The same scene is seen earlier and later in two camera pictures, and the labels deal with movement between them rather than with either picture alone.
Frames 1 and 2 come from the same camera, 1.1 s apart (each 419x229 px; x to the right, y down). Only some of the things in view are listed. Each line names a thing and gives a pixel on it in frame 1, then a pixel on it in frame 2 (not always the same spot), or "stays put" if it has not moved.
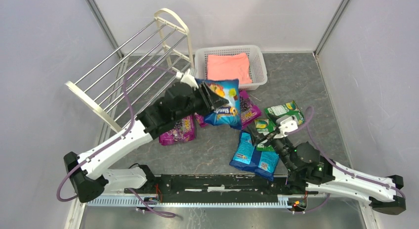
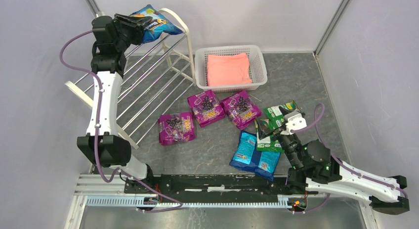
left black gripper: (207, 98) → (130, 29)
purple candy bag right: (249, 111) stays put
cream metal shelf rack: (118, 89) stays put
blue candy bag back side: (247, 157) stays put
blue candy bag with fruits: (228, 114) → (158, 25)
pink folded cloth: (234, 66) stays put
